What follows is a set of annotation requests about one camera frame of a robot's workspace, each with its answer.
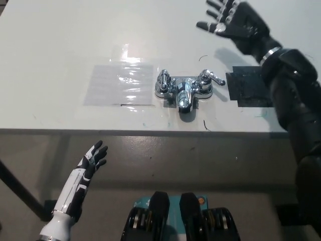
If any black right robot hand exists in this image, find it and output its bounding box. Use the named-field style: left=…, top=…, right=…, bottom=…
left=195, top=0, right=283, bottom=64

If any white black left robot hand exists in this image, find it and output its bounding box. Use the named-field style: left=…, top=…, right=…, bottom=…
left=52, top=140, right=109, bottom=223

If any chrome faucet lever handle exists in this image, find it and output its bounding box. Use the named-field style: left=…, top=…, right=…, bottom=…
left=199, top=69, right=226, bottom=86
left=157, top=69, right=172, bottom=90

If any chrome faucet body with spout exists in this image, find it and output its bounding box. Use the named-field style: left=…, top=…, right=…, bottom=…
left=154, top=76, right=214, bottom=113

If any black teal robot torso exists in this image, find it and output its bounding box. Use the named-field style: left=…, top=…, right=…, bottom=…
left=121, top=191, right=239, bottom=241

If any black tape square patch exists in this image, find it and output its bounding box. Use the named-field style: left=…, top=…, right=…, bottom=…
left=225, top=65, right=276, bottom=108

